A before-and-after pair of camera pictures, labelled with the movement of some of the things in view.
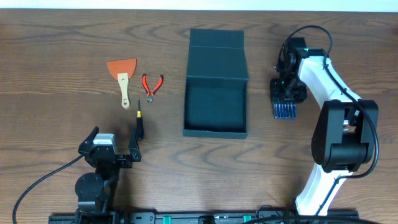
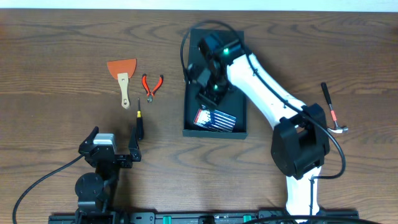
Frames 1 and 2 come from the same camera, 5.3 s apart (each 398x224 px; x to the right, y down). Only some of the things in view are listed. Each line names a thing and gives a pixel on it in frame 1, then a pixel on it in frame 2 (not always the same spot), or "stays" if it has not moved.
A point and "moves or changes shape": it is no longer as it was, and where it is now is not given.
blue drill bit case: x=285 y=111 moves or changes shape
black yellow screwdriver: x=139 y=122 stays
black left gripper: x=116 y=157 stays
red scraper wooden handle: x=122 y=70 stays
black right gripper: x=276 y=93 to x=205 y=94
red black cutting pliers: x=150 y=94 stays
